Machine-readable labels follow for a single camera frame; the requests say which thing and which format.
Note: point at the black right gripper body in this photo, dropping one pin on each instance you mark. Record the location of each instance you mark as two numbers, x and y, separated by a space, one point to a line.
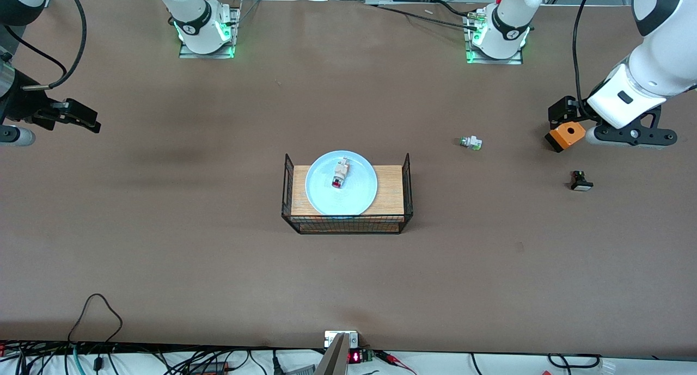
23 104

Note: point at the light blue round plate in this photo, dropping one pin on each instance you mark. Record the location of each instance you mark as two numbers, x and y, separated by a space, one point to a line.
356 192

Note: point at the red push button switch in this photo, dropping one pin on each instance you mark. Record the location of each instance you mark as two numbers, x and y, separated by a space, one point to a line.
341 172

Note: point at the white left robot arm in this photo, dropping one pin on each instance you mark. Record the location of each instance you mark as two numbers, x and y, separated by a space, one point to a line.
659 70

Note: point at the black power adapter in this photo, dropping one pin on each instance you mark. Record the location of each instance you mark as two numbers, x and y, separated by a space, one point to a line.
212 367

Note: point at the red clip test leads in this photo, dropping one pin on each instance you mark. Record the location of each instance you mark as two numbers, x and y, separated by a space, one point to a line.
389 356

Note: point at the red LED display module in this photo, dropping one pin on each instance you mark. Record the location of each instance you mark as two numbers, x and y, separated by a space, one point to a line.
355 356

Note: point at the orange button enclosure box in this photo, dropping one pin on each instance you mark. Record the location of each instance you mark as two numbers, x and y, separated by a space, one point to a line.
563 141

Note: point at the black white-capped button switch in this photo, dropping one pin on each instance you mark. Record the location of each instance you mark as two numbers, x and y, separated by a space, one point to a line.
580 183

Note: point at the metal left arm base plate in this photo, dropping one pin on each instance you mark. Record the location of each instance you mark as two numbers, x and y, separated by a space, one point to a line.
514 61

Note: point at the green push button switch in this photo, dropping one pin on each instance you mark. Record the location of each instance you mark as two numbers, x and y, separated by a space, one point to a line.
472 142

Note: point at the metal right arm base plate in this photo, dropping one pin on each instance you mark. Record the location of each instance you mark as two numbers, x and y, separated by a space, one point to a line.
188 54

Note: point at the white metal bracket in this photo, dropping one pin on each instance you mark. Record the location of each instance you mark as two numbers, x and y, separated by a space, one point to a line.
330 339

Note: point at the grey camera mount pole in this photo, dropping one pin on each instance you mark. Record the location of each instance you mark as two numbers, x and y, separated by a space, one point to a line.
335 358

